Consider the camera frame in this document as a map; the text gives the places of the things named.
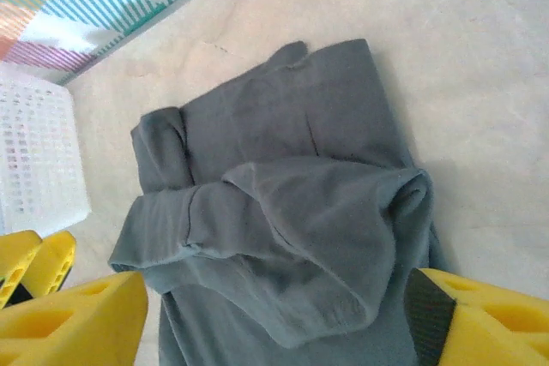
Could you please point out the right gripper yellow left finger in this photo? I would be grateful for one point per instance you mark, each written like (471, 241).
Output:
(86, 327)

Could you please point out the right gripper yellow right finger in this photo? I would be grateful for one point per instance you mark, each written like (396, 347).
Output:
(493, 327)

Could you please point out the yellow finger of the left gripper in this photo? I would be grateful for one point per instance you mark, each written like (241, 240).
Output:
(15, 259)
(53, 263)

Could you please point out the gray t-shirt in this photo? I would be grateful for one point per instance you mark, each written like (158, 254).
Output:
(279, 211)

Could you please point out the white perforated plastic basket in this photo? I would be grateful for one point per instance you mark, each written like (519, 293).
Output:
(38, 160)

